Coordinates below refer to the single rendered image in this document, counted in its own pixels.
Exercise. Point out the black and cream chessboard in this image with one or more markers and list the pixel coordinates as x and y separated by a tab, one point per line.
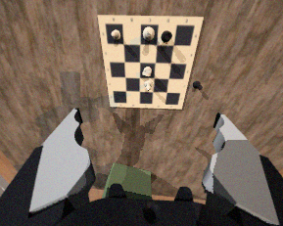
126	58

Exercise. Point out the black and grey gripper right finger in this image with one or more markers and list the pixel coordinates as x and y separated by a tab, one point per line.
240	182

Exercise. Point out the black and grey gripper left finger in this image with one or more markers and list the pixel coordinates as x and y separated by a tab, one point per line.
54	181

